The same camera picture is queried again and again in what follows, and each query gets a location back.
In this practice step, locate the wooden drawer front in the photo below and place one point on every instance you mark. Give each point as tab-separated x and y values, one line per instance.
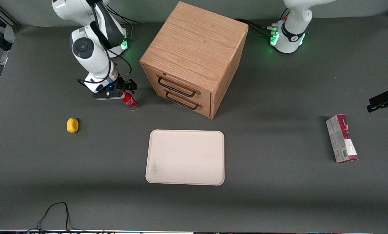
187	105
180	85

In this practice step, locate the yellow lemon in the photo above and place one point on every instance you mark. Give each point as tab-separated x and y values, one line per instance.
72	125

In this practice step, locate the red plaid cardboard box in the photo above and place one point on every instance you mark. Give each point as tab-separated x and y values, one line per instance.
341	139

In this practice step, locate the white sneaker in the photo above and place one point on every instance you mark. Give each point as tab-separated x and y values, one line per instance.
3	58

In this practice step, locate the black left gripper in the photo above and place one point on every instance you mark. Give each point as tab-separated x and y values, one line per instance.
385	99

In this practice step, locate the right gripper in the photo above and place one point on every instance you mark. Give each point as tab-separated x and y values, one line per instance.
127	84

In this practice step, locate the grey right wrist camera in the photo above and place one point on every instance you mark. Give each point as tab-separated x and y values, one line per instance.
107	95

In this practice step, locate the beige plastic tray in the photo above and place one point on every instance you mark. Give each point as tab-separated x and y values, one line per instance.
185	157

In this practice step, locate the aluminium frame rail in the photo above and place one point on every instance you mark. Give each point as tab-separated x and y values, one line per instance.
2	13

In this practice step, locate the wooden drawer cabinet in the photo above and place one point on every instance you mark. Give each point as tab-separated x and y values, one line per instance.
194	42

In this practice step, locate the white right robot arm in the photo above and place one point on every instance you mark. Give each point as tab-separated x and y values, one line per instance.
93	58

